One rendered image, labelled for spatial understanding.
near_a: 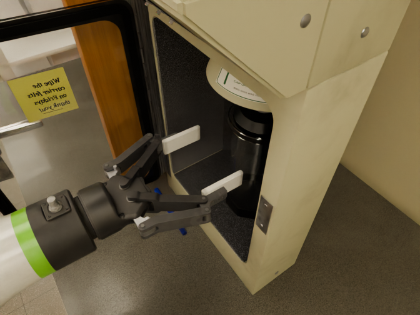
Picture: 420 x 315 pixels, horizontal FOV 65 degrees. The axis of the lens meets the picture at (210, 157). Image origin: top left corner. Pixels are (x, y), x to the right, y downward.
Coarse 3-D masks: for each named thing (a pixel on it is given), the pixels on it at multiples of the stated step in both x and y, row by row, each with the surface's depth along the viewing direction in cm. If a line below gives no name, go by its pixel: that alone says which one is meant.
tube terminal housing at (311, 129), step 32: (352, 0) 23; (384, 0) 25; (352, 32) 26; (384, 32) 28; (224, 64) 36; (320, 64) 26; (352, 64) 29; (160, 96) 57; (320, 96) 29; (352, 96) 33; (288, 128) 31; (320, 128) 33; (352, 128) 38; (288, 160) 33; (320, 160) 39; (288, 192) 39; (320, 192) 46; (288, 224) 47; (224, 256) 66; (256, 256) 52; (288, 256) 59; (256, 288) 60
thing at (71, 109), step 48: (0, 48) 42; (48, 48) 44; (96, 48) 47; (0, 96) 46; (48, 96) 49; (96, 96) 53; (0, 144) 50; (48, 144) 54; (96, 144) 59; (48, 192) 61
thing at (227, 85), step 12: (216, 72) 42; (228, 72) 40; (216, 84) 42; (228, 84) 40; (240, 84) 39; (228, 96) 41; (240, 96) 40; (252, 96) 39; (252, 108) 40; (264, 108) 39
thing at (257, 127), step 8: (240, 112) 49; (248, 112) 49; (256, 112) 49; (264, 112) 49; (240, 120) 49; (248, 120) 48; (256, 120) 48; (264, 120) 48; (272, 120) 48; (248, 128) 48; (256, 128) 48; (264, 128) 47
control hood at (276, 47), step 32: (160, 0) 17; (192, 0) 16; (224, 0) 17; (256, 0) 18; (288, 0) 19; (320, 0) 21; (192, 32) 28; (224, 32) 18; (256, 32) 19; (288, 32) 21; (320, 32) 23; (256, 64) 21; (288, 64) 23; (288, 96) 26
